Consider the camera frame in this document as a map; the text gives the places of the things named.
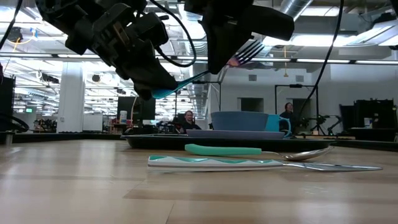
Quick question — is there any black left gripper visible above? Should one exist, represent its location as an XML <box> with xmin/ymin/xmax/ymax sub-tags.
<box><xmin>63</xmin><ymin>0</ymin><xmax>179</xmax><ymax>101</ymax></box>

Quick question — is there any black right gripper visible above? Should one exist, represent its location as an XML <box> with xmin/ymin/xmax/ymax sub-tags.
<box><xmin>184</xmin><ymin>0</ymin><xmax>295</xmax><ymax>75</ymax></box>

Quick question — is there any fork with teal handle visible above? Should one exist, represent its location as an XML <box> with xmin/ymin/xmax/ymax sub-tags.
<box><xmin>150</xmin><ymin>39</ymin><xmax>266</xmax><ymax>100</ymax></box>

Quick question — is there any dark green plastic tray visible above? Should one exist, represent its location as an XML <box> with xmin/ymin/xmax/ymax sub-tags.
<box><xmin>120</xmin><ymin>134</ymin><xmax>337</xmax><ymax>153</ymax></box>

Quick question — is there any blue round bowl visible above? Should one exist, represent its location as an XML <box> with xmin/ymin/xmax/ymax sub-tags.
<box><xmin>210</xmin><ymin>111</ymin><xmax>270</xmax><ymax>132</ymax></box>

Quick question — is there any lilac round plate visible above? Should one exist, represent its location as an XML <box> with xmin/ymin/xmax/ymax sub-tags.
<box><xmin>185</xmin><ymin>129</ymin><xmax>287</xmax><ymax>140</ymax></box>

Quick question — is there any spoon with teal handle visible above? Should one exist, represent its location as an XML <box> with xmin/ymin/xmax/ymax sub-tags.
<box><xmin>184</xmin><ymin>143</ymin><xmax>335</xmax><ymax>162</ymax></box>

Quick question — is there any black monitor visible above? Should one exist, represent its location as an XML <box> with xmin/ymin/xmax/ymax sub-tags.
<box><xmin>116</xmin><ymin>96</ymin><xmax>157</xmax><ymax>121</ymax></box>

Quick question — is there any person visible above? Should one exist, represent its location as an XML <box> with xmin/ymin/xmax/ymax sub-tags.
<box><xmin>279</xmin><ymin>101</ymin><xmax>300</xmax><ymax>126</ymax></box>
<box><xmin>178</xmin><ymin>110</ymin><xmax>203</xmax><ymax>131</ymax></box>

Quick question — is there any black tubular stand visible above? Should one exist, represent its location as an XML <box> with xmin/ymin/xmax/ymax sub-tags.
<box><xmin>274</xmin><ymin>83</ymin><xmax>319</xmax><ymax>125</ymax></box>

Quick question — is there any long ceiling light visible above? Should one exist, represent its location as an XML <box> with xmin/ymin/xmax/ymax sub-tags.
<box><xmin>250</xmin><ymin>57</ymin><xmax>398</xmax><ymax>65</ymax></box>
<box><xmin>0</xmin><ymin>52</ymin><xmax>119</xmax><ymax>59</ymax></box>

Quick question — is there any white square pillar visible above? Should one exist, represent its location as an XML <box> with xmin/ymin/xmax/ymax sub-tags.
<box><xmin>56</xmin><ymin>61</ymin><xmax>86</xmax><ymax>134</ymax></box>

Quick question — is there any bright blue plastic cup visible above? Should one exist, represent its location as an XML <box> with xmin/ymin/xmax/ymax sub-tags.
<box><xmin>264</xmin><ymin>114</ymin><xmax>293</xmax><ymax>138</ymax></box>

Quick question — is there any black tripod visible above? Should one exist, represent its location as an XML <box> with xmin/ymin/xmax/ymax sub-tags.
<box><xmin>306</xmin><ymin>113</ymin><xmax>343</xmax><ymax>136</ymax></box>

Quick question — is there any black cabinet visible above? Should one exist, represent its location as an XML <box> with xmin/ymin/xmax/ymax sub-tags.
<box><xmin>0</xmin><ymin>76</ymin><xmax>16</xmax><ymax>133</ymax></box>

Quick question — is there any black equipment case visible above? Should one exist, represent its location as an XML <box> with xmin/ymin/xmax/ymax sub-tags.
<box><xmin>338</xmin><ymin>98</ymin><xmax>398</xmax><ymax>142</ymax></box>

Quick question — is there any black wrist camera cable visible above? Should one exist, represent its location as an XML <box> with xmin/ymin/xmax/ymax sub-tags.
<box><xmin>148</xmin><ymin>0</ymin><xmax>198</xmax><ymax>68</ymax></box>

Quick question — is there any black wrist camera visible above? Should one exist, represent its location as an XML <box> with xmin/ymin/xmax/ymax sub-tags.
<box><xmin>132</xmin><ymin>11</ymin><xmax>171</xmax><ymax>49</ymax></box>

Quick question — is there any silver ventilation duct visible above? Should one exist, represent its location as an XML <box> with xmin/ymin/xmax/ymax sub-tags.
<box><xmin>279</xmin><ymin>0</ymin><xmax>314</xmax><ymax>20</ymax></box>

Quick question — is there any black hanging cable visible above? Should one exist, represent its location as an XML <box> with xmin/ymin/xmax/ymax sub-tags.
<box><xmin>0</xmin><ymin>0</ymin><xmax>24</xmax><ymax>50</ymax></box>
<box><xmin>297</xmin><ymin>0</ymin><xmax>345</xmax><ymax>119</ymax></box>

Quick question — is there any black aluminium table frame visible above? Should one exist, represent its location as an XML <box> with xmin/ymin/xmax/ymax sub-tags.
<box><xmin>0</xmin><ymin>130</ymin><xmax>398</xmax><ymax>152</ymax></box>

